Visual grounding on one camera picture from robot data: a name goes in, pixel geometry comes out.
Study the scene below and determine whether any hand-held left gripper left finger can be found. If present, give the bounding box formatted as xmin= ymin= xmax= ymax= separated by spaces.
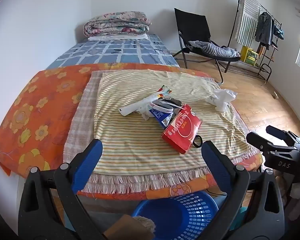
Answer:
xmin=18 ymin=138 xmax=104 ymax=240

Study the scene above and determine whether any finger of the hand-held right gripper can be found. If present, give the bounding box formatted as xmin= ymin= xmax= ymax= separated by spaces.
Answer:
xmin=246 ymin=131 xmax=300 ymax=178
xmin=266 ymin=125 xmax=300 ymax=148

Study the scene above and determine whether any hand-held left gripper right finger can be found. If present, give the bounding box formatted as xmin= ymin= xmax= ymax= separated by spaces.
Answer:
xmin=201 ymin=140 xmax=285 ymax=240

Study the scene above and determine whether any red cardboard box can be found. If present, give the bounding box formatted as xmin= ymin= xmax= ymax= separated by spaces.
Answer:
xmin=161 ymin=104 xmax=202 ymax=155

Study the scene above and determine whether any blue plastic basket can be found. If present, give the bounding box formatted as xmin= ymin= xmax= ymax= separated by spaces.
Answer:
xmin=131 ymin=190 xmax=220 ymax=240

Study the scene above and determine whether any long white snack wrapper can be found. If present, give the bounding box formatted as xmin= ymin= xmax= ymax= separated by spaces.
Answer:
xmin=119 ymin=85 xmax=173 ymax=117

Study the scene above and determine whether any checked fringed cloth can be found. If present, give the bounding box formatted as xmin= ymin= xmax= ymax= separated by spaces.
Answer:
xmin=62 ymin=70 xmax=262 ymax=194

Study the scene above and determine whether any yellow striped cloth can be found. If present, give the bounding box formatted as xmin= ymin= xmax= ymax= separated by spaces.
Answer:
xmin=92 ymin=69 xmax=259 ymax=175

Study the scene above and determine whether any black metal clothes rack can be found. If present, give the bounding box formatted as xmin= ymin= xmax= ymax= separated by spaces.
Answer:
xmin=227 ymin=0 xmax=283 ymax=83

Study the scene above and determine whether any blue and white packet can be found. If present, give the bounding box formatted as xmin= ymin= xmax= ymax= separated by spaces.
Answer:
xmin=150 ymin=106 xmax=175 ymax=130

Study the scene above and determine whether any orange floral blanket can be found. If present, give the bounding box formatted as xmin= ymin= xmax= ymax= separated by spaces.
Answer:
xmin=0 ymin=64 xmax=263 ymax=200

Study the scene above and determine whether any white rimmed paper cup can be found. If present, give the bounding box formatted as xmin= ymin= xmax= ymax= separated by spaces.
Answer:
xmin=149 ymin=99 xmax=183 ymax=113

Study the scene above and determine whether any yellow plastic crate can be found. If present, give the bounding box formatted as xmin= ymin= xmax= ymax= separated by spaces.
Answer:
xmin=240 ymin=45 xmax=260 ymax=67

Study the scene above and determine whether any beige tassel brush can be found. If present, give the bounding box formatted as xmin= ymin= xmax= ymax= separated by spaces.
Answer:
xmin=136 ymin=216 xmax=157 ymax=233

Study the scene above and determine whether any striped clothing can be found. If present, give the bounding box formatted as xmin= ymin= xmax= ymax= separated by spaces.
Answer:
xmin=187 ymin=41 xmax=241 ymax=58

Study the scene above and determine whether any teal hanging garment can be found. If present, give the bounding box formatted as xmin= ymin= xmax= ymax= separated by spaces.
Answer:
xmin=274 ymin=21 xmax=285 ymax=40

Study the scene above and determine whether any dark hanging jacket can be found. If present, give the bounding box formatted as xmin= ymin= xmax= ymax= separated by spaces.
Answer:
xmin=255 ymin=11 xmax=274 ymax=50

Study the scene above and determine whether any blue checked bed sheet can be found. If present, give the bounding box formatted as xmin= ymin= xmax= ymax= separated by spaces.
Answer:
xmin=44 ymin=34 xmax=180 ymax=70

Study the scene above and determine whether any striped hanging towel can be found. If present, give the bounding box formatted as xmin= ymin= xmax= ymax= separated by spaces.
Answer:
xmin=234 ymin=0 xmax=261 ymax=46

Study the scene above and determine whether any black folding chair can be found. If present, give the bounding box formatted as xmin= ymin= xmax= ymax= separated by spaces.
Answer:
xmin=172 ymin=7 xmax=242 ymax=84

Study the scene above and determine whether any folded floral quilt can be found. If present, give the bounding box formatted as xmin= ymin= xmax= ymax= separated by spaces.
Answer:
xmin=84 ymin=11 xmax=152 ymax=37

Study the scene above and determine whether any black hair tie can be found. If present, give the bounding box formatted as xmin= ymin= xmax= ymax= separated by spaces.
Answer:
xmin=192 ymin=135 xmax=204 ymax=148

